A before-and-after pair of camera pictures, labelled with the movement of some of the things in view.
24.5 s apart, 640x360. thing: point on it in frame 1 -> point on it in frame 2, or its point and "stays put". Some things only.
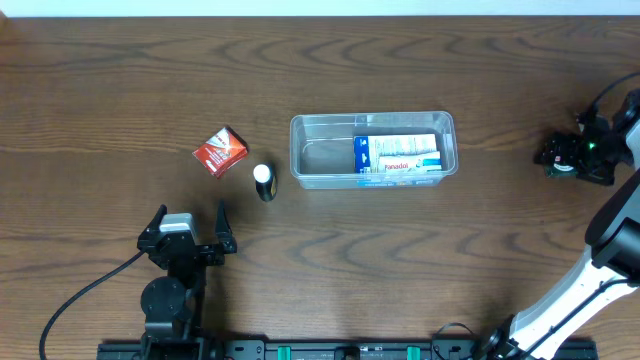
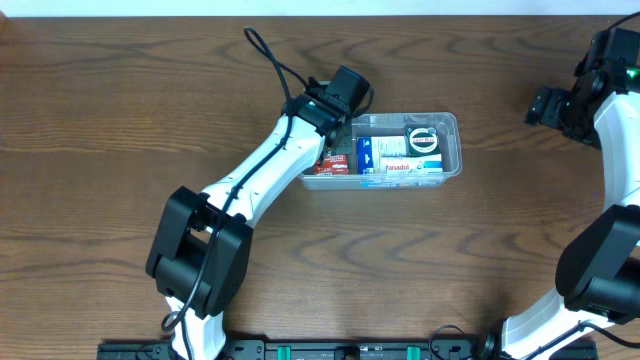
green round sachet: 556,171 -> 422,139
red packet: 222,152 -> 336,164
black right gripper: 548,156 -> 541,105
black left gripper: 189,251 -> 335,135
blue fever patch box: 367,150 stays put
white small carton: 417,162 stays put
